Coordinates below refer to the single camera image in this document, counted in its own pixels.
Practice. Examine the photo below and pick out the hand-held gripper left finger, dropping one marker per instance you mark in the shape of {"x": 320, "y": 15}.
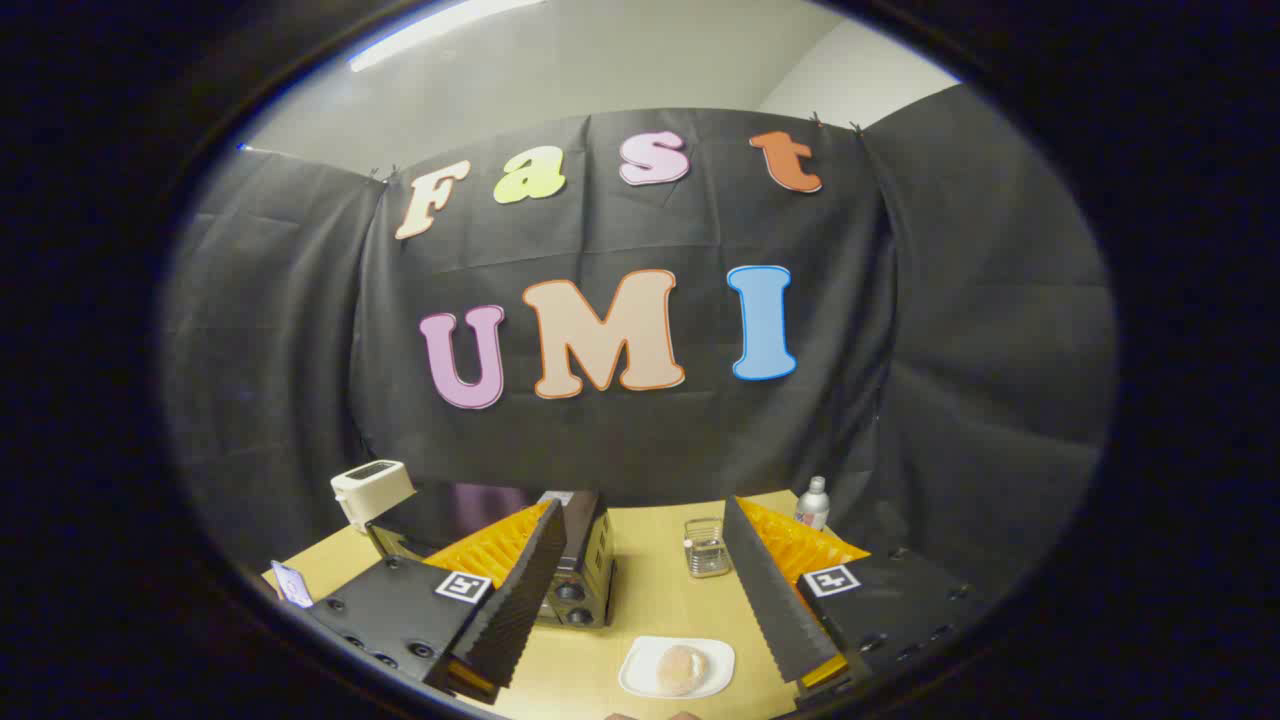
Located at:
{"x": 520, "y": 600}

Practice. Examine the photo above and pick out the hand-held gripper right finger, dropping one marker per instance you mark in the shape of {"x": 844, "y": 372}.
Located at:
{"x": 765, "y": 600}

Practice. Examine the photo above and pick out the black toaster oven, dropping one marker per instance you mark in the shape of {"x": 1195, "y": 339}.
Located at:
{"x": 585, "y": 555}

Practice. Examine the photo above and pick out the sugar coated bread bun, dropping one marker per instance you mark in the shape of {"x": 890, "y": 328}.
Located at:
{"x": 682, "y": 670}

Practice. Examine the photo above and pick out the white pop-up toaster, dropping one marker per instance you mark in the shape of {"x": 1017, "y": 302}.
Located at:
{"x": 372, "y": 490}

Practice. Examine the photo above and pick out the plastic bottle with pink label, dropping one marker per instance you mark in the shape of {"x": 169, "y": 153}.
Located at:
{"x": 812, "y": 508}

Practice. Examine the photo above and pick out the white plate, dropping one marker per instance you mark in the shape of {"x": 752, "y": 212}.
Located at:
{"x": 638, "y": 675}

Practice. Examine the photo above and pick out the black backdrop cloth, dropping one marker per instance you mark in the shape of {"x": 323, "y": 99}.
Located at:
{"x": 900, "y": 350}

